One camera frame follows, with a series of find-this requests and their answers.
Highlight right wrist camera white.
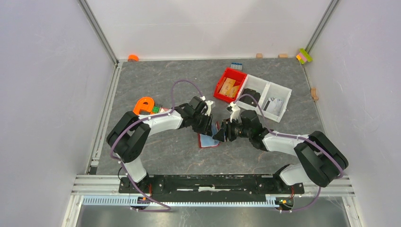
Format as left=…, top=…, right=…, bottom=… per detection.
left=227, top=102, right=241, bottom=123

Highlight silver cards in white bin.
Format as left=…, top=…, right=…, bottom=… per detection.
left=263, top=97, right=284, bottom=116

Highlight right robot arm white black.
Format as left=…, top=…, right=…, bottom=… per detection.
left=213, top=110, right=349, bottom=193

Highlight grey slotted cable duct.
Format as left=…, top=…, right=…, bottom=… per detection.
left=82, top=194, right=278, bottom=208

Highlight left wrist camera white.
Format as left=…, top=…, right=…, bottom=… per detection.
left=201, top=96, right=215, bottom=116

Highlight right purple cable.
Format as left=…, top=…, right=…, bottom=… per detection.
left=233, top=93, right=345, bottom=214

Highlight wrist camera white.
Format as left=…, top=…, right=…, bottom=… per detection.
left=201, top=96, right=215, bottom=116
left=227, top=102, right=241, bottom=123

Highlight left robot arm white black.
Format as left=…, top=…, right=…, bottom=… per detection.
left=106, top=96, right=215, bottom=193

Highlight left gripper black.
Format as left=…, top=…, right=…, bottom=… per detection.
left=191, top=112, right=213, bottom=137

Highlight white divided plastic bin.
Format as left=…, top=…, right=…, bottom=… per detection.
left=236, top=74, right=292, bottom=122

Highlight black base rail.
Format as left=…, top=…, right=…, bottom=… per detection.
left=136, top=174, right=305, bottom=195

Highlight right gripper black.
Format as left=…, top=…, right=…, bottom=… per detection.
left=212, top=116, right=252, bottom=143

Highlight black cards in white bin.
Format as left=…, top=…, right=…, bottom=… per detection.
left=240, top=88, right=261, bottom=107

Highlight red leather card holder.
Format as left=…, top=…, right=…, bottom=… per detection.
left=198, top=122, right=220, bottom=148

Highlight red plastic bin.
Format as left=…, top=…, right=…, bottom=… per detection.
left=213, top=68, right=247, bottom=103

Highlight small orange cap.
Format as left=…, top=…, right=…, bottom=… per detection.
left=127, top=54, right=139, bottom=62

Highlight green toy brick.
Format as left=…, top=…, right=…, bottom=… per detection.
left=152, top=106, right=160, bottom=114

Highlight blue white small block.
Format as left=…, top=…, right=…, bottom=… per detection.
left=230, top=62, right=243, bottom=71

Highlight wooden piece right edge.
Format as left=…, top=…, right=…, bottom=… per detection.
left=310, top=87, right=319, bottom=102

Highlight purple cable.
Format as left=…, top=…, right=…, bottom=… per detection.
left=233, top=93, right=345, bottom=214
left=109, top=79, right=204, bottom=212

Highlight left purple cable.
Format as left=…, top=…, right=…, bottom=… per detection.
left=109, top=79, right=204, bottom=212

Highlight colourful toy brick stack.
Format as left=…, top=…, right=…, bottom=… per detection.
left=296, top=48, right=313, bottom=65

